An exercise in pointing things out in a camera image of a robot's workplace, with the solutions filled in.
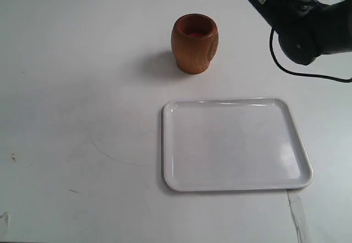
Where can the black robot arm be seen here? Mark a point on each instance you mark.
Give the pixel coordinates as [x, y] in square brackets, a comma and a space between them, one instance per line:
[308, 29]

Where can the wooden mortar cup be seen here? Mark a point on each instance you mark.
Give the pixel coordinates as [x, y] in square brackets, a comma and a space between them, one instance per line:
[194, 54]

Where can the white rectangular plastic tray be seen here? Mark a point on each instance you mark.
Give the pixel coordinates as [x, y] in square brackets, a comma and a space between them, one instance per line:
[232, 145]

